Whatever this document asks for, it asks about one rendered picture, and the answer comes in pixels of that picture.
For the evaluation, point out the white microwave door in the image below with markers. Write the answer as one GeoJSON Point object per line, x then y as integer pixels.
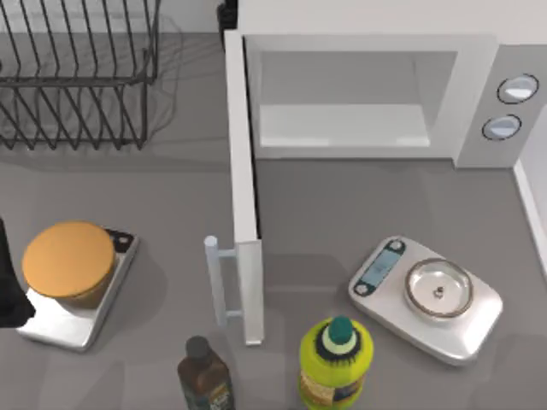
{"type": "Point", "coordinates": [244, 205]}

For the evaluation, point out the yellow-green bottle with green cap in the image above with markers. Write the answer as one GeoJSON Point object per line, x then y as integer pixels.
{"type": "Point", "coordinates": [335, 371]}

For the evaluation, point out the silver scale with bowl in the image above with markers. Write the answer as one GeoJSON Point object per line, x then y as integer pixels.
{"type": "Point", "coordinates": [427, 299]}

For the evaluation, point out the brown bottle with black cap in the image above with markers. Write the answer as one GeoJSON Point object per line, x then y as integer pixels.
{"type": "Point", "coordinates": [205, 380]}

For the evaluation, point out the black object behind microwave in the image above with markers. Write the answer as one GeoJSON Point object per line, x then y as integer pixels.
{"type": "Point", "coordinates": [227, 15]}

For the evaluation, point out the orange round jar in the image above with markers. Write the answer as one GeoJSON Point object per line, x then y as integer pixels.
{"type": "Point", "coordinates": [68, 260]}

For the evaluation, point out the pale microwave oven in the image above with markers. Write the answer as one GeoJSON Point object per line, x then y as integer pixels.
{"type": "Point", "coordinates": [470, 107]}

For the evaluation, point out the grey microwave knob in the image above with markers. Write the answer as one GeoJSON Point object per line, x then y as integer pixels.
{"type": "Point", "coordinates": [501, 127]}
{"type": "Point", "coordinates": [517, 88]}

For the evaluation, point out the silver square kitchen scale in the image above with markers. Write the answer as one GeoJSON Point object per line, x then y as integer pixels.
{"type": "Point", "coordinates": [64, 324]}

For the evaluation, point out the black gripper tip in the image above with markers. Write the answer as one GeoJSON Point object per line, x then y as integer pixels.
{"type": "Point", "coordinates": [10, 294]}

